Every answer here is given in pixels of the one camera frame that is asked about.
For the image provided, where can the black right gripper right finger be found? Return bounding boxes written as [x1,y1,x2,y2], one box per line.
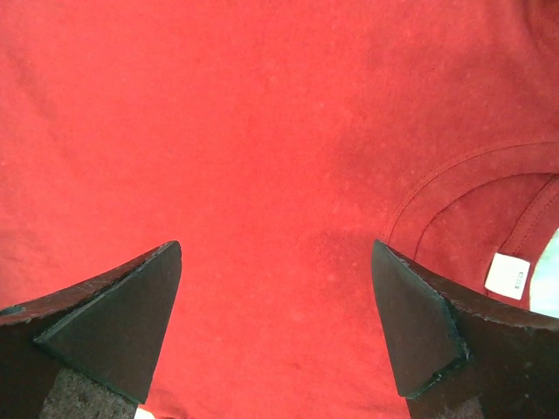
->
[372,241,558,418]

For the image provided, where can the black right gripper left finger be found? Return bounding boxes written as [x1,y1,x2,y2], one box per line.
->
[1,241,182,418]

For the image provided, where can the bright red t shirt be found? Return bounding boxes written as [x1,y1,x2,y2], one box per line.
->
[1,1,558,418]

